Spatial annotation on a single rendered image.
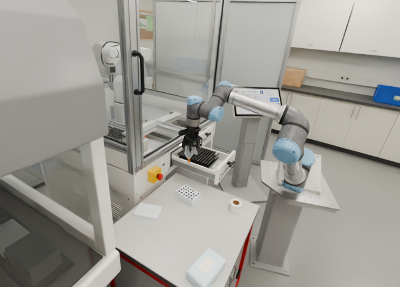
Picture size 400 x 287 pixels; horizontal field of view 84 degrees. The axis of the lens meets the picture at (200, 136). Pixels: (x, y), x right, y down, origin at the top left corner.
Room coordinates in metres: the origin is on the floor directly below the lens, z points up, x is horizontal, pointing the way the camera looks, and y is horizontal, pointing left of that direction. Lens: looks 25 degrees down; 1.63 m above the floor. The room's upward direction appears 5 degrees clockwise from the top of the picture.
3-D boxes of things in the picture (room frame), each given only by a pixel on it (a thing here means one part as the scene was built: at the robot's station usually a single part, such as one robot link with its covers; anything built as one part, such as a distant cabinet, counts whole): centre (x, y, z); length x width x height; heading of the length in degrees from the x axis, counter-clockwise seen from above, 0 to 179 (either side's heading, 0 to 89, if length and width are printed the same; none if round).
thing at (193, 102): (1.10, 0.04, 1.28); 0.09 x 0.08 x 0.11; 59
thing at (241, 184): (2.15, -0.53, 0.51); 0.50 x 0.45 x 1.02; 15
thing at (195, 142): (1.10, 0.04, 1.12); 0.09 x 0.08 x 0.12; 36
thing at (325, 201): (1.30, -0.68, 0.70); 0.45 x 0.44 x 0.12; 80
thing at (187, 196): (1.03, 0.04, 0.78); 0.12 x 0.08 x 0.04; 54
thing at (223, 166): (1.22, -0.18, 0.87); 0.29 x 0.02 x 0.11; 154
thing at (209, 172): (1.31, 0.01, 0.86); 0.40 x 0.26 x 0.06; 64
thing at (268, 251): (1.30, -0.66, 0.38); 0.30 x 0.30 x 0.76; 80
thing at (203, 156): (1.31, 0.00, 0.87); 0.22 x 0.18 x 0.06; 64
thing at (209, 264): (0.59, -0.07, 0.78); 0.15 x 0.10 x 0.04; 143
